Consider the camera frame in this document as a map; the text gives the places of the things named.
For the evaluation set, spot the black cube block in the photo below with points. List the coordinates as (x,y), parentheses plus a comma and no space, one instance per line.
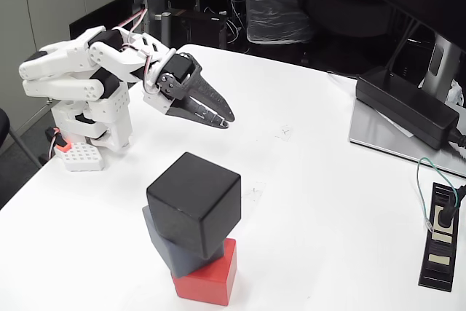
(196,198)

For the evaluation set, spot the grey cube block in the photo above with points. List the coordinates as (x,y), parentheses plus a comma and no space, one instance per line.
(178,260)

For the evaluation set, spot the black low box device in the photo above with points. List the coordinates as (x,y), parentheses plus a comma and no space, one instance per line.
(204,30)

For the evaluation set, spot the silver upright device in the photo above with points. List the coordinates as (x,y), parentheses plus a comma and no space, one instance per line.
(165,32)

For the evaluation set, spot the clear tape mark with cross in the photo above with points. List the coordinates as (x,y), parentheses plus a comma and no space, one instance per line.
(256,191)
(284,133)

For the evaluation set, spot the white perforated table clamp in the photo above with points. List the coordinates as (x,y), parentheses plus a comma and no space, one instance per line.
(82,158)

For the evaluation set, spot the plastic-wrapped black bin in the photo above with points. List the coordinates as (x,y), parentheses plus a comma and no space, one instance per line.
(273,8)

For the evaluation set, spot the black chair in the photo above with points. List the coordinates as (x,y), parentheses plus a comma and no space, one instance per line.
(3,125)

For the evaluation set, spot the red cube block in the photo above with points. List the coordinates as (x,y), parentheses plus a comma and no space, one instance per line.
(215,285)

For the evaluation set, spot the black power adapter brick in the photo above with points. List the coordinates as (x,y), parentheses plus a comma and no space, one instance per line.
(400,107)

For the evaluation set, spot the white paper sheet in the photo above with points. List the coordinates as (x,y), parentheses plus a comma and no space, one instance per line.
(398,128)

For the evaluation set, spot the silver monitor stand neck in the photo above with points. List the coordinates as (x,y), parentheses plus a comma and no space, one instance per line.
(442,63)

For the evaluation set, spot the crumpled white plastic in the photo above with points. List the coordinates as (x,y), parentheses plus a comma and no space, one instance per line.
(457,94)

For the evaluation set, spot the black power strip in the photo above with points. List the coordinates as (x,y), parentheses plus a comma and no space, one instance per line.
(437,274)

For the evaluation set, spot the silver monitor base plate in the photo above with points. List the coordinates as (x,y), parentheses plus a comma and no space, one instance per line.
(371,132)

